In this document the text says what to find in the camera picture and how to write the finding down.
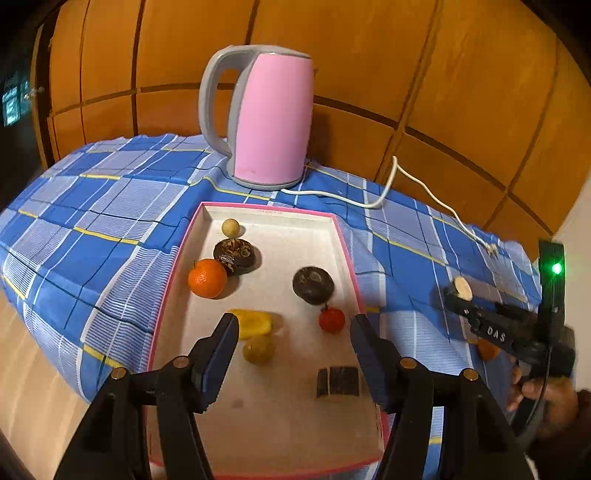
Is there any white power cable with plug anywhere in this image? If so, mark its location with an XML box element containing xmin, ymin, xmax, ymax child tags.
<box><xmin>281</xmin><ymin>156</ymin><xmax>499</xmax><ymax>257</ymax></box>

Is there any red cherry tomato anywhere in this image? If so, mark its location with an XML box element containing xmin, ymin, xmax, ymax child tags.
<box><xmin>318</xmin><ymin>305</ymin><xmax>346</xmax><ymax>334</ymax></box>

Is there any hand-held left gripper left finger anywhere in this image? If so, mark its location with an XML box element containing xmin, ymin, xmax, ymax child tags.
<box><xmin>53</xmin><ymin>312</ymin><xmax>241</xmax><ymax>480</ymax></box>

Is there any pale peeled stem piece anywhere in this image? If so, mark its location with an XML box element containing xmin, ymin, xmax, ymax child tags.
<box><xmin>451</xmin><ymin>276</ymin><xmax>474</xmax><ymax>302</ymax></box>

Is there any pink electric kettle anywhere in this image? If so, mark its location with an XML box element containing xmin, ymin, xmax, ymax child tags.
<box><xmin>198</xmin><ymin>45</ymin><xmax>315</xmax><ymax>190</ymax></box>

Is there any yellow fruit piece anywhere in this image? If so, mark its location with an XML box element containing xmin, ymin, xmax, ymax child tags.
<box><xmin>229</xmin><ymin>309</ymin><xmax>274</xmax><ymax>337</ymax></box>

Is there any orange tangerine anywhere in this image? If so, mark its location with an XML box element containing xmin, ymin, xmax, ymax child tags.
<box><xmin>476</xmin><ymin>338</ymin><xmax>502</xmax><ymax>361</ymax></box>
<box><xmin>187</xmin><ymin>258</ymin><xmax>228</xmax><ymax>299</ymax></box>

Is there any dark brown rough fruit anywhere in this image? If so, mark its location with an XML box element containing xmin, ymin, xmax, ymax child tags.
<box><xmin>213</xmin><ymin>237</ymin><xmax>256</xmax><ymax>276</ymax></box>

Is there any pink tray with white inside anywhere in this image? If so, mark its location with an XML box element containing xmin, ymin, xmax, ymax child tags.
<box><xmin>147</xmin><ymin>202</ymin><xmax>391</xmax><ymax>478</ymax></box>

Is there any person's right hand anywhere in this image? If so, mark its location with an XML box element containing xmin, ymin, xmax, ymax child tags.
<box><xmin>505</xmin><ymin>360</ymin><xmax>581</xmax><ymax>439</ymax></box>

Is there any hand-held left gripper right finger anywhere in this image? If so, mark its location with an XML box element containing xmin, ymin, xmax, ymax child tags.
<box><xmin>350</xmin><ymin>313</ymin><xmax>532</xmax><ymax>480</ymax></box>

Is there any person's right forearm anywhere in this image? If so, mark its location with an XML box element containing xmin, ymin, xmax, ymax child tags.
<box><xmin>526</xmin><ymin>390</ymin><xmax>591</xmax><ymax>480</ymax></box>

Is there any dark sugarcane piece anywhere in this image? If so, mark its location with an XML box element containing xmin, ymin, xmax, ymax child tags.
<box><xmin>316</xmin><ymin>366</ymin><xmax>361</xmax><ymax>398</ymax></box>

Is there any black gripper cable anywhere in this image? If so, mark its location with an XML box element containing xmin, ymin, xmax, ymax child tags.
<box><xmin>518</xmin><ymin>323</ymin><xmax>557</xmax><ymax>441</ymax></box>

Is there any wooden wardrobe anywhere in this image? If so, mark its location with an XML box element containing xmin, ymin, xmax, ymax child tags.
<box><xmin>32</xmin><ymin>0</ymin><xmax>591</xmax><ymax>241</ymax></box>

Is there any blue plaid tablecloth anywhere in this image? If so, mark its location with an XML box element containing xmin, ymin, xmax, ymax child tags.
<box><xmin>0</xmin><ymin>134</ymin><xmax>543</xmax><ymax>480</ymax></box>

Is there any dark round smooth fruit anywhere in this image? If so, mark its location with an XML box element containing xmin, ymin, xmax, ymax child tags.
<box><xmin>292</xmin><ymin>266</ymin><xmax>335</xmax><ymax>305</ymax></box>

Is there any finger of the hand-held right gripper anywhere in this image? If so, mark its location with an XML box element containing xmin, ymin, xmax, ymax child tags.
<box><xmin>444</xmin><ymin>285</ymin><xmax>482</xmax><ymax>325</ymax></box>

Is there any dark open doorway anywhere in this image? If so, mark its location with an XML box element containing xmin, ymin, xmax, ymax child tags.
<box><xmin>0</xmin><ymin>28</ymin><xmax>51</xmax><ymax>195</ymax></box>

